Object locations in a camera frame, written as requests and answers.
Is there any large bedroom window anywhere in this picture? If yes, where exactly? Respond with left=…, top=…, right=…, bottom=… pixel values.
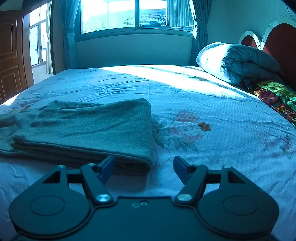
left=78, top=0, right=194, bottom=34

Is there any floral light blue bed sheet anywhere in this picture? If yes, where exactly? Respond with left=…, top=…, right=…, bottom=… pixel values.
left=1, top=65, right=295, bottom=240

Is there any colourful floral blanket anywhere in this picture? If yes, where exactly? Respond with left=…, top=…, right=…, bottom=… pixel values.
left=241, top=77, right=296, bottom=127

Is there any brown wooden door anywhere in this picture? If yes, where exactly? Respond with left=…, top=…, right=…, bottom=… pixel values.
left=1, top=11, right=34, bottom=103

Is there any balcony glass door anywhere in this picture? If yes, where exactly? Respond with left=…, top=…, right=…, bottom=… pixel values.
left=29, top=1, right=53, bottom=74

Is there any red white headboard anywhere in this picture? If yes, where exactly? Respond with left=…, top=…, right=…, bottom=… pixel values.
left=239, top=18, right=296, bottom=90

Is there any teal right curtain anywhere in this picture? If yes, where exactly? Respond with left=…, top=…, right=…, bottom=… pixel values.
left=189, top=0, right=213, bottom=66

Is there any teal curtain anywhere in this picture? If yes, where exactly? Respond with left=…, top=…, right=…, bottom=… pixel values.
left=189, top=0, right=213, bottom=66
left=58, top=0, right=80, bottom=69

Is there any teal left curtain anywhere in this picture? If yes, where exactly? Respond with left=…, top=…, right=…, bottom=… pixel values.
left=58, top=0, right=80, bottom=69

